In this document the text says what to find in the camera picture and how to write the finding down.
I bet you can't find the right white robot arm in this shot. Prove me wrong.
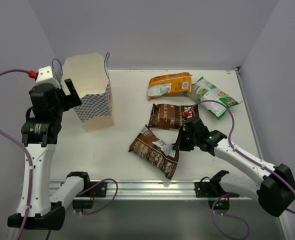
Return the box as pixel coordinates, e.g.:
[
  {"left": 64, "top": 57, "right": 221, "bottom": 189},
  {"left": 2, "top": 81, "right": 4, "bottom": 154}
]
[{"left": 173, "top": 117, "right": 295, "bottom": 217}]

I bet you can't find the brown chocolate snack bag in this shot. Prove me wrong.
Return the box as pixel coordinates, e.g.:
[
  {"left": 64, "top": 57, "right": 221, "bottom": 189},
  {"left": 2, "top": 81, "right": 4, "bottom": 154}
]
[{"left": 147, "top": 103, "right": 200, "bottom": 130}]

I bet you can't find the aluminium front rail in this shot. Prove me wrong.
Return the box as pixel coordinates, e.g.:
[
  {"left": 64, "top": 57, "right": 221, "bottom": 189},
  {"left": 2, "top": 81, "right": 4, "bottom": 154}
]
[{"left": 47, "top": 178, "right": 253, "bottom": 201}]

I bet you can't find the green Chuba snack bag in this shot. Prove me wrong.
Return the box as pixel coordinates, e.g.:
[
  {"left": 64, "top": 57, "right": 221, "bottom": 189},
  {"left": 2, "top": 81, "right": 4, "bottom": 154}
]
[{"left": 185, "top": 77, "right": 240, "bottom": 120}]

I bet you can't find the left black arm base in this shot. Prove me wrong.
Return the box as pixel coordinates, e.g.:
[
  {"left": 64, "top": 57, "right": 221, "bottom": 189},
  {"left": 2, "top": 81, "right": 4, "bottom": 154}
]
[{"left": 72, "top": 181, "right": 108, "bottom": 212}]

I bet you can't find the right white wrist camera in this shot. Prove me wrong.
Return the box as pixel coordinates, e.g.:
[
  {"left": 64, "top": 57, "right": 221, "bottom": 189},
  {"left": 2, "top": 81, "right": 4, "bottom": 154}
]
[{"left": 184, "top": 111, "right": 190, "bottom": 118}]

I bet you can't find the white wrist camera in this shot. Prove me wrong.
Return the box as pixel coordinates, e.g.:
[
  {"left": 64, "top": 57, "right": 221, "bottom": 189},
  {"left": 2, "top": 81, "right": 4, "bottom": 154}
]
[
  {"left": 184, "top": 111, "right": 190, "bottom": 118},
  {"left": 35, "top": 66, "right": 62, "bottom": 89}
]

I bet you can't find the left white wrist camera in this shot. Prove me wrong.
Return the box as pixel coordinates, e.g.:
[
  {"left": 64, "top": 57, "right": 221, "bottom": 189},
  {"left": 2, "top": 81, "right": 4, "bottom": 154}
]
[{"left": 35, "top": 66, "right": 62, "bottom": 89}]

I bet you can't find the orange chips bag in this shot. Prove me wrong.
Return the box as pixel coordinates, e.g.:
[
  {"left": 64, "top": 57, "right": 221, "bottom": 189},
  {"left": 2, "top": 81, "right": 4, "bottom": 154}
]
[{"left": 147, "top": 72, "right": 193, "bottom": 99}]

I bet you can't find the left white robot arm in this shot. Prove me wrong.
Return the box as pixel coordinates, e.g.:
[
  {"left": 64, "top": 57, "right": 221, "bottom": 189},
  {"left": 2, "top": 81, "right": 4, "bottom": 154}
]
[{"left": 7, "top": 78, "right": 92, "bottom": 231}]

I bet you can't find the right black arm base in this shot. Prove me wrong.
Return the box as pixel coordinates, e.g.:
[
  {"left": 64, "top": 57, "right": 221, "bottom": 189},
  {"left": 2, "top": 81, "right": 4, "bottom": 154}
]
[{"left": 194, "top": 171, "right": 240, "bottom": 212}]

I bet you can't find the blue checkered paper bag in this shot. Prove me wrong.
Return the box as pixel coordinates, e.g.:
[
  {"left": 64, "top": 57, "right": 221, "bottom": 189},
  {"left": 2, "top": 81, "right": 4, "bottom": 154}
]
[{"left": 51, "top": 52, "right": 115, "bottom": 132}]

